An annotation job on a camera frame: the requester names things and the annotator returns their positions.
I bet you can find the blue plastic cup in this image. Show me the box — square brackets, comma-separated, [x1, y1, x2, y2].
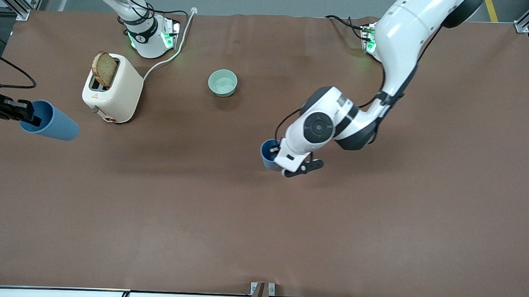
[259, 139, 284, 170]
[19, 99, 80, 141]

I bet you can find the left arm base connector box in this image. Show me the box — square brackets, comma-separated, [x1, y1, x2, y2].
[360, 22, 380, 55]

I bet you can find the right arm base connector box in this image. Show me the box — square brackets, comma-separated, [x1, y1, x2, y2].
[160, 17, 182, 51]

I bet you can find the mint green bowl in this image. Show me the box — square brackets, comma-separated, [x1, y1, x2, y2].
[208, 69, 239, 98]

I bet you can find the brown bread slice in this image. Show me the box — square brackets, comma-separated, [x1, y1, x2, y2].
[91, 51, 119, 89]

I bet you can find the white toaster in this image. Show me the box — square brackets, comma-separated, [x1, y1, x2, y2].
[81, 52, 145, 124]

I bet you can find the metal bracket with brown post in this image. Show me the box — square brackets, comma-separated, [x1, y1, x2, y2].
[250, 281, 276, 297]

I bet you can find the white toaster power cable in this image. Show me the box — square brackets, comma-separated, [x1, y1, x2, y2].
[142, 5, 198, 83]

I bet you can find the black left base cable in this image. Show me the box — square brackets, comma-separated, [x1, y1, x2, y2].
[324, 14, 367, 41]

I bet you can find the black base cable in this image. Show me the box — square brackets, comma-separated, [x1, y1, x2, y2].
[154, 8, 190, 22]
[324, 14, 367, 41]

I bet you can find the black right base cable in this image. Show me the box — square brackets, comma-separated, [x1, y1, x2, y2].
[154, 8, 190, 22]

